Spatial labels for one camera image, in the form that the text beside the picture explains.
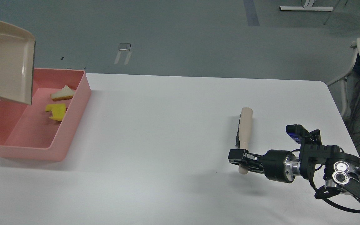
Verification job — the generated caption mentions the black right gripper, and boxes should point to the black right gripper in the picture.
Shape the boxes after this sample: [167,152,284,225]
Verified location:
[228,149,301,183]

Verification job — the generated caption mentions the beige hand brush black bristles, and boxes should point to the beige hand brush black bristles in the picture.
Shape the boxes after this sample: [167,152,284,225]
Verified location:
[235,107,253,175]

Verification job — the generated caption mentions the white bread slice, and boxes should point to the white bread slice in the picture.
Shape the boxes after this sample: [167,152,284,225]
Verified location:
[50,85,75,101]

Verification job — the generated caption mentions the yellow sponge piece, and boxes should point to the yellow sponge piece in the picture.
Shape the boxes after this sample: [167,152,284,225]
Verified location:
[45,103,66,122]

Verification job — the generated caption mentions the beige plastic dustpan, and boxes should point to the beige plastic dustpan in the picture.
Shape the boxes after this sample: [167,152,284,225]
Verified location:
[0,21,36,105]

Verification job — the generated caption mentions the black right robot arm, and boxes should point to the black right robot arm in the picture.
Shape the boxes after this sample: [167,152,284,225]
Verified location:
[228,124,360,214]

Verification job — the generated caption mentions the pink plastic bin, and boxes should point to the pink plastic bin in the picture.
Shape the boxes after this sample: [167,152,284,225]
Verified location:
[0,68,91,161]

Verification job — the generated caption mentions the white table leg base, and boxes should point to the white table leg base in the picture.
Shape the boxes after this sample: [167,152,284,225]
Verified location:
[279,0,334,12]

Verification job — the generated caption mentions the grey floor plate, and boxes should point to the grey floor plate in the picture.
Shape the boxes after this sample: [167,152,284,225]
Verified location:
[117,43,132,51]

